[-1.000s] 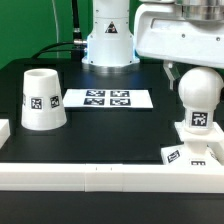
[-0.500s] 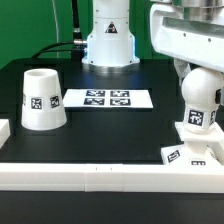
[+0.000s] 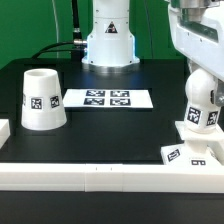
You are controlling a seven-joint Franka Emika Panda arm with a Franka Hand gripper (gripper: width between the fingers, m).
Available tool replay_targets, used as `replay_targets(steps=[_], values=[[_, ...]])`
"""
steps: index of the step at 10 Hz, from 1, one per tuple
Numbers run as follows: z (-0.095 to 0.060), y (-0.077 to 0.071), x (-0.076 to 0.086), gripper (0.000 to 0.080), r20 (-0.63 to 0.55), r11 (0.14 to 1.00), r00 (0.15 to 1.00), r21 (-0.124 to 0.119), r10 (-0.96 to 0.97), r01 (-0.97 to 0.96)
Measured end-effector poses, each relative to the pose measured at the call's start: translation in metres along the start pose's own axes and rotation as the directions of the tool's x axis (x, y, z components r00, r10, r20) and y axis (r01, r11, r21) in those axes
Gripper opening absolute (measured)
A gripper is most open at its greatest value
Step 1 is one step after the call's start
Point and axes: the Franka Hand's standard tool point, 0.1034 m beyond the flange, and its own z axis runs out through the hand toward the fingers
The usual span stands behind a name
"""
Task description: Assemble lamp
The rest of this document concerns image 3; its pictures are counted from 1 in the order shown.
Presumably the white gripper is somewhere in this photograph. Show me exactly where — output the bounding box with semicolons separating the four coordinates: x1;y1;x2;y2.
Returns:
167;0;224;107

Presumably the white lamp bulb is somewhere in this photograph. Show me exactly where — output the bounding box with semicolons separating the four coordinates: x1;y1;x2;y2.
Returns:
184;68;220;133

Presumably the white lamp base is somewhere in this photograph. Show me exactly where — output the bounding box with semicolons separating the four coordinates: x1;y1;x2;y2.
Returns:
161;121;224;167

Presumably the white lamp shade cone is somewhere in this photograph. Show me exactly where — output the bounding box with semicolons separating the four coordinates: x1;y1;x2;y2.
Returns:
21;68;67;131

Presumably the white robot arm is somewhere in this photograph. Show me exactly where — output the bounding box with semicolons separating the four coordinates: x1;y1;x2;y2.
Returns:
82;0;224;107

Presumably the white marker tag plate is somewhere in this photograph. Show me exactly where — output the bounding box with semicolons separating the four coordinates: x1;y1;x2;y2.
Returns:
63;89;153;109

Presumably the black cable bundle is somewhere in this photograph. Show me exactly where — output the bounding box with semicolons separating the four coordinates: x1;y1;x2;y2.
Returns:
31;0;88;60

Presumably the white thin cable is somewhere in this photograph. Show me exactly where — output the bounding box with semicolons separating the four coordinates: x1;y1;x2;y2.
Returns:
51;0;61;60

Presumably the white front rail fence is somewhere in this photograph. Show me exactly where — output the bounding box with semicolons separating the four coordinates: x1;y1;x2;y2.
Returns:
0;163;224;193

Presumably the white left rail block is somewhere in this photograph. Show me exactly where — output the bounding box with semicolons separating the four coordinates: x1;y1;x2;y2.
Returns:
0;119;10;149

